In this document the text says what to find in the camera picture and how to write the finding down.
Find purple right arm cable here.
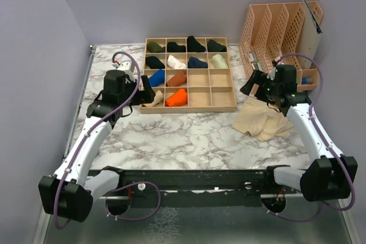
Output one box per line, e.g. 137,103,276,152
265,53,357,222

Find black rolled cloth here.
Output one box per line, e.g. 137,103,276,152
186,35,206,53
145,56,165,69
166,41,186,53

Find blue grey cylinder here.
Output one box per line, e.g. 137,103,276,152
301,77,313,85

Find dark green rolled cloth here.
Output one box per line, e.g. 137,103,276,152
207,39,227,53

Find grey folder in rack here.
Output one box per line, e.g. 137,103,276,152
296,0,323,59

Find blue rolled cloth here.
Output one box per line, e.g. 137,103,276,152
148,69,165,87

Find pink file organizer rack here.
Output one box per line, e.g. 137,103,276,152
238,2,305,77

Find beige rolled cloth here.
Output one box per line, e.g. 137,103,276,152
143,90,164,107

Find olive green rolled cloth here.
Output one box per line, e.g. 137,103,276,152
146,41,165,53

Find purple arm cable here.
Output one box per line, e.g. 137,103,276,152
265,53,357,222
53,51,161,230

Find pale green rolled cloth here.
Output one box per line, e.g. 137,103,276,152
212,54,228,69

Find black rolled cloth left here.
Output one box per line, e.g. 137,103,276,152
145,56,165,69

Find navy rolled cloth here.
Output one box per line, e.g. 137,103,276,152
188,57,208,69

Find orange rolled cloth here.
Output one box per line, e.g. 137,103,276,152
165,89,188,107

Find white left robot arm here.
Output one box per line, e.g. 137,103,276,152
38,60,155,222

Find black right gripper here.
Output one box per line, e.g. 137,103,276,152
241,69,281,105

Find beige boxer underwear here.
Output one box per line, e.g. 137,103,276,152
232,97,294,142

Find cards in rack slot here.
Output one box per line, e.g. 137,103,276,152
249,50,262,71

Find white rolled cloth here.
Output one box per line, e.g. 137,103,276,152
167,55,186,69

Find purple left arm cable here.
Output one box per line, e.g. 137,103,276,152
53,51,161,230

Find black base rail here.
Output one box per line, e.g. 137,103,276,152
106,166,295,209

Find brown rolled cloth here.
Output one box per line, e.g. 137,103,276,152
166,71,187,87

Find wooden compartment tray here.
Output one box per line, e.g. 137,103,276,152
140,37,237,114

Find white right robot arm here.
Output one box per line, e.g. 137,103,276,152
240,65,357,202

